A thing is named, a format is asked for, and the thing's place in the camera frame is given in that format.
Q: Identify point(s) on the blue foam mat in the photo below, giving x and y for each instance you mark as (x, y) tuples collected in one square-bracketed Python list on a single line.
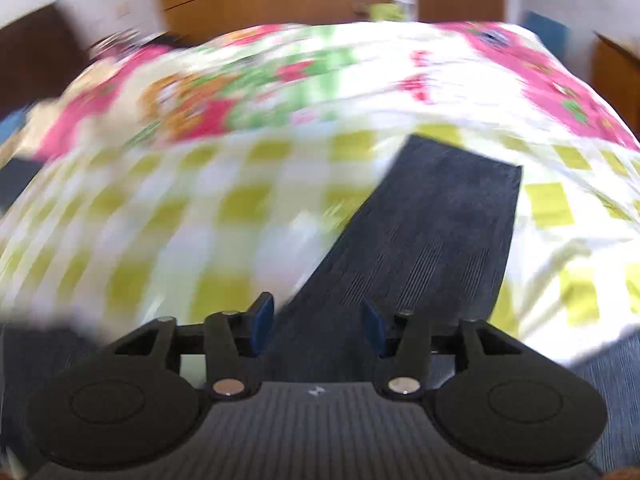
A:
[(547, 30)]

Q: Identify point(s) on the printed checkered blanket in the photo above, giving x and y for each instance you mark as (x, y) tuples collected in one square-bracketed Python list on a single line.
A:
[(190, 210)]

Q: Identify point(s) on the dark wooden headboard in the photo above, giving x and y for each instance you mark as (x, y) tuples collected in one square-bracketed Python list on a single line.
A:
[(40, 55)]

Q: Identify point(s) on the person's blue-grey clothing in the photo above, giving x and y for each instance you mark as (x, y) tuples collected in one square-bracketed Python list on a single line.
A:
[(615, 410)]

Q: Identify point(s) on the dark grey pants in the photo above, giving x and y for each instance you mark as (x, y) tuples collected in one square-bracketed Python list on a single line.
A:
[(425, 240)]

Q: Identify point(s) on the green cloth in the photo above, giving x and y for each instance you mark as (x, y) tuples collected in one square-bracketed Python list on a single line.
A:
[(390, 11)]

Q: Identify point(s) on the wooden television cabinet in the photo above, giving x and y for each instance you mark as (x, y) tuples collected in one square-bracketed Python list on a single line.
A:
[(617, 75)]

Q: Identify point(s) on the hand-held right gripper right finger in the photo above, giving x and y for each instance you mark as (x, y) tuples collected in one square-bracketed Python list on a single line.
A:
[(372, 330)]

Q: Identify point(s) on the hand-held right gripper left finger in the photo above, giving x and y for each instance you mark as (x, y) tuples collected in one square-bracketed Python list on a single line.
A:
[(262, 325)]

